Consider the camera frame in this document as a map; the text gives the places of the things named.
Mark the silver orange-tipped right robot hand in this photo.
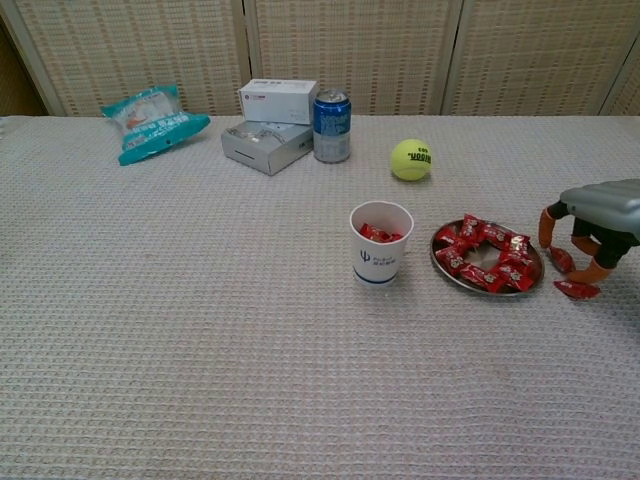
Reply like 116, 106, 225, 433
537, 178, 640, 285

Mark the bowl of red candies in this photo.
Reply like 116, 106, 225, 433
429, 218, 545, 297

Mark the woven bamboo screen panel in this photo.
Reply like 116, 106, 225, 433
599, 47, 640, 118
243, 0, 464, 118
0, 0, 254, 118
442, 0, 640, 118

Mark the yellow tennis ball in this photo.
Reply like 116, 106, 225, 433
390, 138, 433, 182

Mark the white paper cup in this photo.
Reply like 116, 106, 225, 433
349, 200, 416, 288

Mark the blue drink can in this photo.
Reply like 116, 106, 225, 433
312, 88, 352, 164

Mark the white cardboard box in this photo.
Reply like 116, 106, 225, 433
237, 78, 319, 126

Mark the grey flat box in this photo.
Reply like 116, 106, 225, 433
220, 119, 315, 177

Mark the beige woven fringed tablecloth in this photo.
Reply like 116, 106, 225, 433
0, 113, 640, 480

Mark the teal snack bag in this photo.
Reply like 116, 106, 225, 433
100, 83, 212, 166

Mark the brown wooden panel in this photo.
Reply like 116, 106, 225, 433
0, 22, 54, 118

